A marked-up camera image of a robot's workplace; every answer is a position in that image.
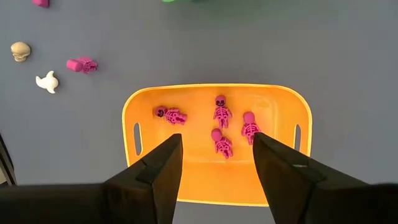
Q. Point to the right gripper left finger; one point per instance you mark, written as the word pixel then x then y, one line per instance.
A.
pixel 149 193

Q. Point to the white ghost figure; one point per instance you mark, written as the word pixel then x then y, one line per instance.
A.
pixel 48 82

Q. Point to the cream plastic skull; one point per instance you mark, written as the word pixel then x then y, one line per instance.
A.
pixel 20 51

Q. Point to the pink skeleton figure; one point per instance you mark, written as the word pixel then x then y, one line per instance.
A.
pixel 249 124
pixel 172 115
pixel 222 144
pixel 42 2
pixel 221 112
pixel 82 64

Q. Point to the yellow plastic bin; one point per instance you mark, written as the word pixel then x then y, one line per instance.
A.
pixel 202 180

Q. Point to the green slotted plastic basket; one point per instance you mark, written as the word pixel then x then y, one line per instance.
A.
pixel 168 0

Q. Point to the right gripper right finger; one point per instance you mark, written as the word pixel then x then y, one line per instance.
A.
pixel 295 193

